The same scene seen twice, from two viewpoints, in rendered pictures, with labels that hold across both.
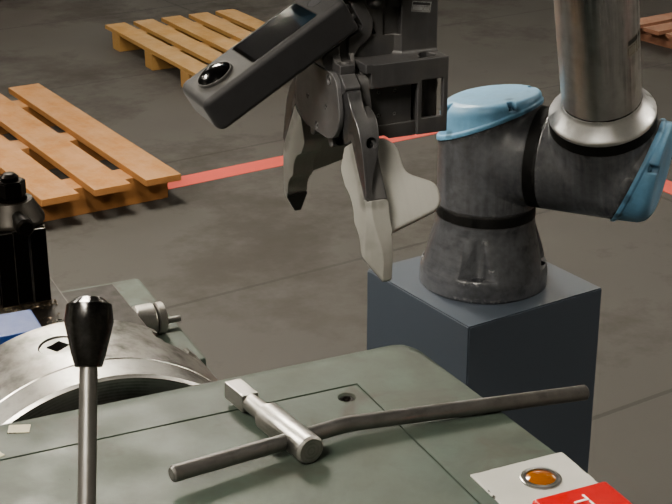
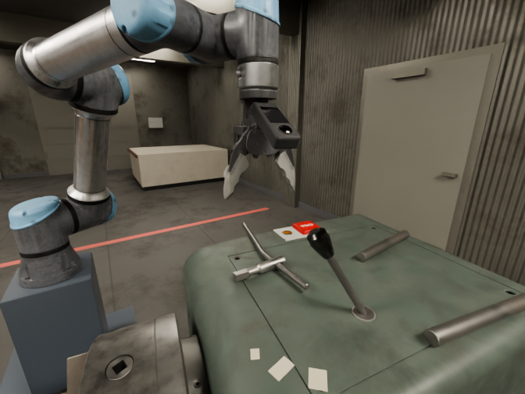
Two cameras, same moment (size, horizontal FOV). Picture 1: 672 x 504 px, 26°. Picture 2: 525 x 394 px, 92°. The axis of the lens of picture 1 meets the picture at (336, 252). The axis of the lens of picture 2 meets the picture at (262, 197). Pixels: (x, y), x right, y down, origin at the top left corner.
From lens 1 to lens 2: 1.09 m
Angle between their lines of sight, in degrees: 83
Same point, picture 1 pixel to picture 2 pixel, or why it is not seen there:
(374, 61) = not seen: hidden behind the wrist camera
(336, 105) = not seen: hidden behind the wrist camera
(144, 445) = (271, 304)
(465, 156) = (47, 226)
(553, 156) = (83, 210)
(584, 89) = (98, 181)
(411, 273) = (23, 290)
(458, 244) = (55, 260)
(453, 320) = (80, 282)
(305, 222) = not seen: outside the picture
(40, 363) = (137, 375)
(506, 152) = (64, 217)
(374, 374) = (221, 252)
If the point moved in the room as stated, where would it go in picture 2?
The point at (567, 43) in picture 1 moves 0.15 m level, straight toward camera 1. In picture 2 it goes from (91, 166) to (137, 168)
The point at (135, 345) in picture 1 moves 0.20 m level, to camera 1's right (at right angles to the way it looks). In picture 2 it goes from (135, 331) to (177, 263)
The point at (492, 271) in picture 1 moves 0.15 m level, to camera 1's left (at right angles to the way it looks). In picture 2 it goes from (73, 261) to (29, 294)
